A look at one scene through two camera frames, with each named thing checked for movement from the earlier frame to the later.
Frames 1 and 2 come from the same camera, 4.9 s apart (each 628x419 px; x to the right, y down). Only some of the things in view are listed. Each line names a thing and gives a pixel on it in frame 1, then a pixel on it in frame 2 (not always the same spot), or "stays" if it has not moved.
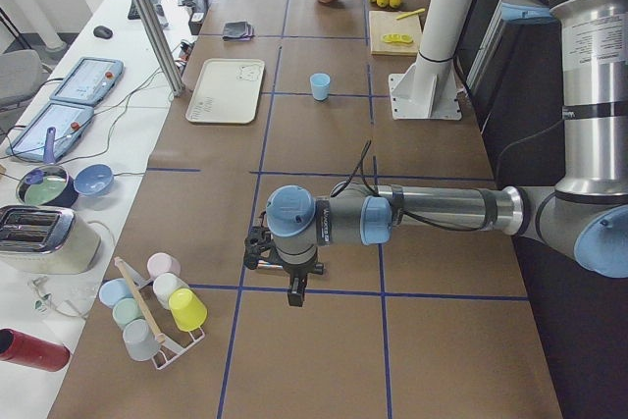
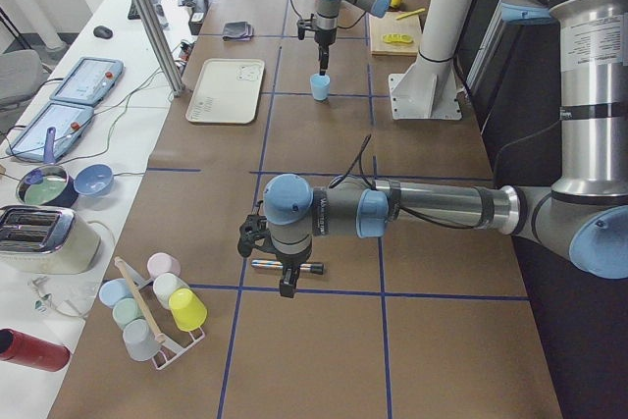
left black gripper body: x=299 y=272 → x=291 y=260
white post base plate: x=428 y=90 stays
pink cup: x=162 y=262 stays
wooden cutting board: x=384 y=23 stays
